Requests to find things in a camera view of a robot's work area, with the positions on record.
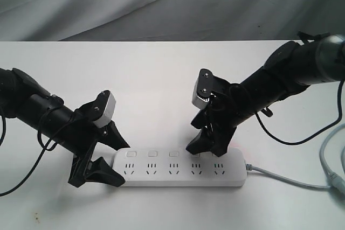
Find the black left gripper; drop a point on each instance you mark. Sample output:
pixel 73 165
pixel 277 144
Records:
pixel 80 137

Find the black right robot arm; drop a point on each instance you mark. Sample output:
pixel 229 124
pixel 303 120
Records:
pixel 288 71

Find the white five-outlet power strip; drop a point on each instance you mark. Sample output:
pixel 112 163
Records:
pixel 167 167

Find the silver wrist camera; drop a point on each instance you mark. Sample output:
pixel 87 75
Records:
pixel 203 88
pixel 103 109

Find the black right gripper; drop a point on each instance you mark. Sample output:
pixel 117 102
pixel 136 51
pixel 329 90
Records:
pixel 217 121

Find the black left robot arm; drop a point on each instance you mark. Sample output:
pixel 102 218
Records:
pixel 22 97

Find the grey backdrop cloth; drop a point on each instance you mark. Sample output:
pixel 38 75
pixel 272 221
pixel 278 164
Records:
pixel 167 20

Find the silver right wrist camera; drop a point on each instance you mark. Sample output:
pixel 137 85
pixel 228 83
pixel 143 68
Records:
pixel 203 88

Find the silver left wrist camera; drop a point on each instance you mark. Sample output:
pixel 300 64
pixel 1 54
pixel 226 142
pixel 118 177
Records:
pixel 103 109

